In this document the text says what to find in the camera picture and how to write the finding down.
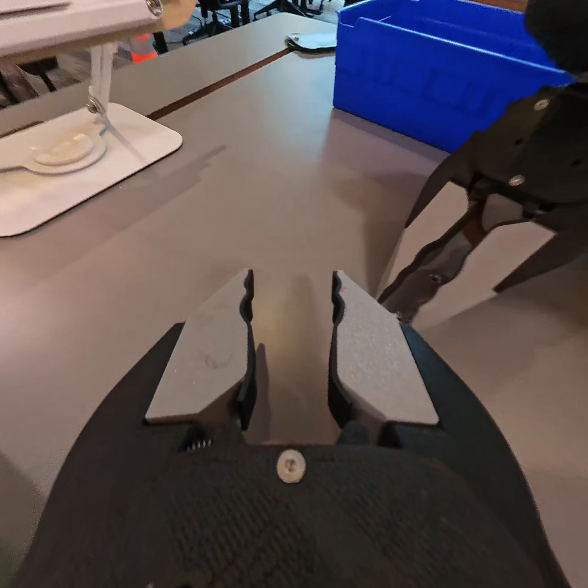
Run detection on blue plastic bin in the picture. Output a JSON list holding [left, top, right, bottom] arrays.
[[333, 0, 575, 153]]

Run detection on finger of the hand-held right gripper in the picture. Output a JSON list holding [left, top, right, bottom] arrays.
[[378, 193, 556, 330], [376, 186, 485, 304]]

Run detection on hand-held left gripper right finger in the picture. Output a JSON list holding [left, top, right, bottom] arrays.
[[327, 269, 440, 432]]

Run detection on white metal stand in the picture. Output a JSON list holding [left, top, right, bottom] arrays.
[[0, 0, 184, 238]]

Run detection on table cable hatch lid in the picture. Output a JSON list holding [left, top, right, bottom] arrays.
[[284, 32, 338, 57]]

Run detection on orange traffic cone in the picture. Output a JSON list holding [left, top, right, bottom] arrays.
[[130, 33, 159, 65]]

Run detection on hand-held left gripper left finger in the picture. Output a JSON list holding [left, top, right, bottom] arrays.
[[145, 269, 257, 431]]

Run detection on black office chair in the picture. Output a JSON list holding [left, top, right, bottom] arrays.
[[184, 0, 249, 45]]

